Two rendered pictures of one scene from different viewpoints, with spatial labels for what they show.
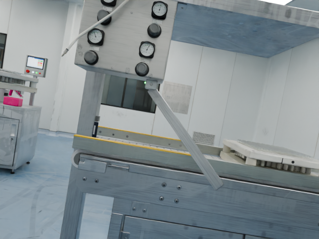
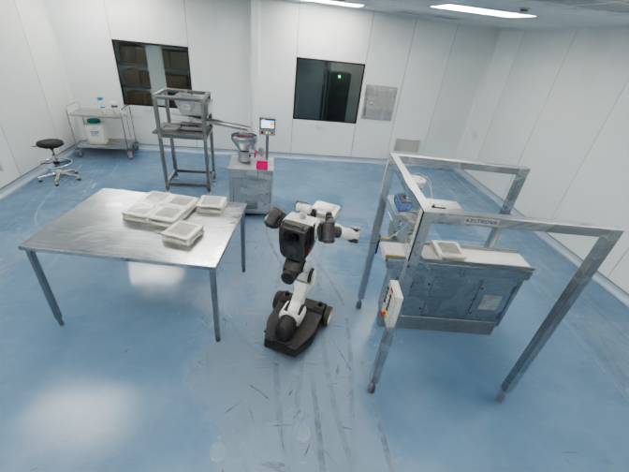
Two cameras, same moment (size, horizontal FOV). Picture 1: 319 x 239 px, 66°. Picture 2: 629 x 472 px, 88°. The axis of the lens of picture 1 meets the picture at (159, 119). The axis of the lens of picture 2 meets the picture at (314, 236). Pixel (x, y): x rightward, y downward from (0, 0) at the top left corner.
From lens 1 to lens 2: 2.39 m
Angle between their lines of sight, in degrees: 29
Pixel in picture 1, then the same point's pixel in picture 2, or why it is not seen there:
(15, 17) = (192, 23)
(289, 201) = (450, 268)
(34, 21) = (214, 26)
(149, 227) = not seen: hidden behind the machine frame
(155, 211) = not seen: hidden behind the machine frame
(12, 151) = (268, 202)
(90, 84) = (377, 222)
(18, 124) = (270, 183)
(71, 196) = (369, 260)
